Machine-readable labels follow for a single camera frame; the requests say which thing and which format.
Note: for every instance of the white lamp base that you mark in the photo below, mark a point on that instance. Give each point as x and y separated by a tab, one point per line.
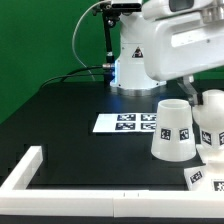
210	176

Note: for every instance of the white lamp shade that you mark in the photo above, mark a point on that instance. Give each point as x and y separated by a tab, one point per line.
173	139

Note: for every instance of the white frame wall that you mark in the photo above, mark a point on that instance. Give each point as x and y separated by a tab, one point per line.
17	199

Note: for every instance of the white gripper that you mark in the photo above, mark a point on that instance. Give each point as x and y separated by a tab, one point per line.
183	37

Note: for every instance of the white light bulb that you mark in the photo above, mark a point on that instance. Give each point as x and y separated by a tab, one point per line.
210	118

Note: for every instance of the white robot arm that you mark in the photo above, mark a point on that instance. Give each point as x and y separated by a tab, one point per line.
130	75

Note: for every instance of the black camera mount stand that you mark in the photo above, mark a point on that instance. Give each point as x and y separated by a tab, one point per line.
111	11

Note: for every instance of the white marker sheet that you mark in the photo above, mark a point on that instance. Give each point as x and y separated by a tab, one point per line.
125	122

